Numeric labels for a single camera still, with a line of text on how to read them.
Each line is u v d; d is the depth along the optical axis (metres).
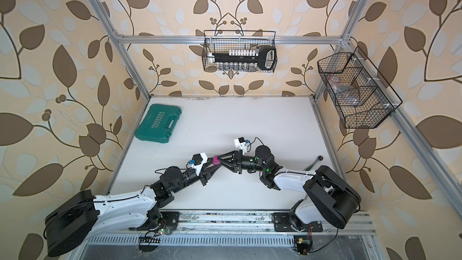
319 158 0.91
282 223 0.73
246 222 0.75
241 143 0.76
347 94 0.70
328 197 0.43
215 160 0.72
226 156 0.72
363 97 0.73
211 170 0.69
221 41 0.91
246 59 0.84
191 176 0.67
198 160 0.62
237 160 0.68
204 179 0.67
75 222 0.42
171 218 0.75
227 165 0.72
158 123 1.02
